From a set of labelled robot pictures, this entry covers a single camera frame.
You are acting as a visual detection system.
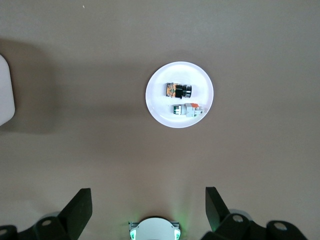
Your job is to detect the pale pink round plate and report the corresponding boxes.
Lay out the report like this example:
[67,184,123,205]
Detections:
[145,61,215,129]

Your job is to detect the white and green push-button switch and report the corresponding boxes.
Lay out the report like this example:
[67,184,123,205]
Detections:
[171,101,205,120]

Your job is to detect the white lidded storage box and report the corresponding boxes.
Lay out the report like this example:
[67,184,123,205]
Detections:
[0,53,16,127]

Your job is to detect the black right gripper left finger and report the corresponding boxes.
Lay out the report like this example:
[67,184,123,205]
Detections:
[0,187,93,240]

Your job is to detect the black and orange push-button switch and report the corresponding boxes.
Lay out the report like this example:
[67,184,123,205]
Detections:
[164,82,193,100]

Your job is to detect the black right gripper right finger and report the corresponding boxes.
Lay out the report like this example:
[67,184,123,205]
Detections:
[199,186,308,240]

